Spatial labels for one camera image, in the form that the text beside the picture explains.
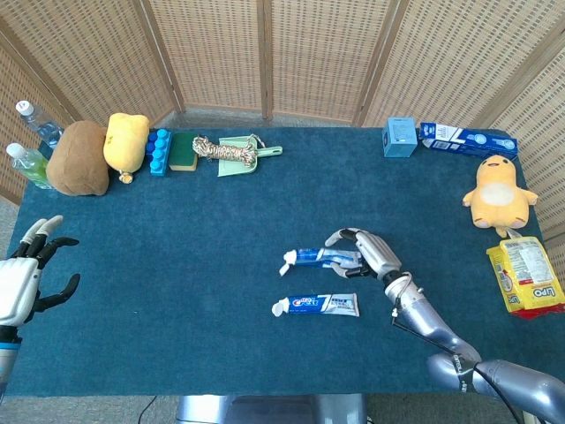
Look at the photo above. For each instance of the green yellow sponge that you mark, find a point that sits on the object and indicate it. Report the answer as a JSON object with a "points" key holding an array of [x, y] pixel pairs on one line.
{"points": [[183, 150]]}

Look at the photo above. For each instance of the green liquid bottle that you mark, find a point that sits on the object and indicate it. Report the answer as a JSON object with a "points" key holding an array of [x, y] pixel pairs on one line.
{"points": [[31, 167]]}

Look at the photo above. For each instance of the blue toothpaste carton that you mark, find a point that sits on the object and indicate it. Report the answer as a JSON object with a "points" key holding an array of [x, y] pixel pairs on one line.
{"points": [[468, 141]]}

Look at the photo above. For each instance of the light green dustpan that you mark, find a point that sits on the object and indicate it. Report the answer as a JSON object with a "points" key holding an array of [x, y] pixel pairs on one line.
{"points": [[236, 168]]}

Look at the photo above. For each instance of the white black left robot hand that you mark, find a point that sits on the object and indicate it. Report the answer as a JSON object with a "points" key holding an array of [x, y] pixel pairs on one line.
{"points": [[17, 282]]}

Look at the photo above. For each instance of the slim blue white toothpaste tube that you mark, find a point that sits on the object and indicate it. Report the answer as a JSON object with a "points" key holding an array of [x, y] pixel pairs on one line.
{"points": [[309, 256]]}

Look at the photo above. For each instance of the yellow snack bag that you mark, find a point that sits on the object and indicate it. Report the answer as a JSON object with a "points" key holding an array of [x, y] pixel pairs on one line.
{"points": [[527, 274]]}

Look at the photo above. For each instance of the large Crest logo toothpaste tube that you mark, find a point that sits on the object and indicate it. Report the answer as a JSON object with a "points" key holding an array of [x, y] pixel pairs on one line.
{"points": [[322, 304]]}

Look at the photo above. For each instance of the brown plush toy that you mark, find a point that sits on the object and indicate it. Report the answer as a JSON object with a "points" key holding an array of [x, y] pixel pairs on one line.
{"points": [[79, 161]]}

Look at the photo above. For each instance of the yellow duck plush toy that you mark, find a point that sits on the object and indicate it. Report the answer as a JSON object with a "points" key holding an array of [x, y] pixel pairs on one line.
{"points": [[496, 194]]}

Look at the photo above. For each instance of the blue table cloth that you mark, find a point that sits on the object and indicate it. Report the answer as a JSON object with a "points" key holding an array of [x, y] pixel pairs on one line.
{"points": [[176, 287]]}

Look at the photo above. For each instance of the yellow pear plush toy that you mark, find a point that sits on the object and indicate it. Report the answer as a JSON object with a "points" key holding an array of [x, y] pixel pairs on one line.
{"points": [[125, 141]]}

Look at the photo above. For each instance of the blue toy building block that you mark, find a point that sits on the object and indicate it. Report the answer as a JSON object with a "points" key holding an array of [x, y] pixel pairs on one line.
{"points": [[160, 154]]}

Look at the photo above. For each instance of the wicker folding screen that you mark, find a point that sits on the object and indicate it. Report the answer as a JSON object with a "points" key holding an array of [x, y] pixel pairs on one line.
{"points": [[220, 53]]}

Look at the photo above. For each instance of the grey black right robot hand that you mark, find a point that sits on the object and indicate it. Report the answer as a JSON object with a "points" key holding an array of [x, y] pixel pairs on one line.
{"points": [[379, 256]]}

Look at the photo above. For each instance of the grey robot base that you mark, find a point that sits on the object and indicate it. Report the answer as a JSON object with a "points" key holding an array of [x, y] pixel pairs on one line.
{"points": [[265, 411]]}

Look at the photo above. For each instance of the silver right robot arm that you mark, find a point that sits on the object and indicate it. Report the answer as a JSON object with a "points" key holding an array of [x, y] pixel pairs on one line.
{"points": [[424, 313]]}

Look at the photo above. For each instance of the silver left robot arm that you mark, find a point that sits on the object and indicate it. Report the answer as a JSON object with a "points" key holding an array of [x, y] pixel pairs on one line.
{"points": [[6, 358]]}

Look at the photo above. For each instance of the clear water bottle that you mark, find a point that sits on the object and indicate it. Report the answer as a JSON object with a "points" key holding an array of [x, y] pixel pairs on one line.
{"points": [[37, 122]]}

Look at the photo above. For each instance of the light blue cardboard box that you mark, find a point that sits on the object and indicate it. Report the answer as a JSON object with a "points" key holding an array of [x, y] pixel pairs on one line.
{"points": [[399, 139]]}

